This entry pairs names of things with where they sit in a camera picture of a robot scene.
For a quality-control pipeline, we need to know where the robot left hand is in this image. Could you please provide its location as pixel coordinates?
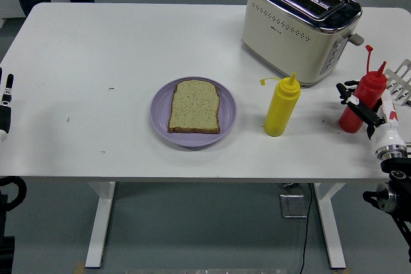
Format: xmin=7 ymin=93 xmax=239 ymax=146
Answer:
xmin=0 ymin=67 xmax=15 ymax=142

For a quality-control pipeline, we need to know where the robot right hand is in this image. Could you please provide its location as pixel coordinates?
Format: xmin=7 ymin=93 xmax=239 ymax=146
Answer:
xmin=336 ymin=80 xmax=407 ymax=157

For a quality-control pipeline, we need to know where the red squeeze bottle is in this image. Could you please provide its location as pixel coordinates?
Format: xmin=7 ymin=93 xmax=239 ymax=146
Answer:
xmin=338 ymin=45 xmax=388 ymax=134

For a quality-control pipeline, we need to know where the bread slice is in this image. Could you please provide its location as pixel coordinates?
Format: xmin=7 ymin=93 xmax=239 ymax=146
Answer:
xmin=167 ymin=80 xmax=222 ymax=135

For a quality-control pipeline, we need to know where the silver metal rack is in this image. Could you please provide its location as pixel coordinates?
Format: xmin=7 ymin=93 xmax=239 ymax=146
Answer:
xmin=383 ymin=58 xmax=411 ymax=107

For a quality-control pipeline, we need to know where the white table leg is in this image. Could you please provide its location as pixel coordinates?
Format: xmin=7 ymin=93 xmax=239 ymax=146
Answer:
xmin=84 ymin=181 xmax=116 ymax=269
xmin=313 ymin=183 xmax=347 ymax=270

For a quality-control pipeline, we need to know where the yellow squeeze bottle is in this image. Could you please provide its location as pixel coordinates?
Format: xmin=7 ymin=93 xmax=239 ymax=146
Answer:
xmin=259 ymin=72 xmax=302 ymax=137

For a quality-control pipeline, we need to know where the metal floor socket box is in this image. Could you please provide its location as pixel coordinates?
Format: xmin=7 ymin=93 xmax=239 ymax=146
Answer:
xmin=279 ymin=193 xmax=309 ymax=219

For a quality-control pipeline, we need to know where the cream and chrome toaster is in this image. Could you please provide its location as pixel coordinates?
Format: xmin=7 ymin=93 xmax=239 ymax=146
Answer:
xmin=241 ymin=0 xmax=365 ymax=88

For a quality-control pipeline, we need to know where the purple plate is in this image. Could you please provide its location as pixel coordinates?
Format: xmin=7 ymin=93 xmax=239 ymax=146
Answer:
xmin=150 ymin=76 xmax=238 ymax=148

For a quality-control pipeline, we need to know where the black floor cable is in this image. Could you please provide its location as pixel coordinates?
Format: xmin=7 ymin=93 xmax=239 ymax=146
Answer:
xmin=298 ymin=183 xmax=314 ymax=274

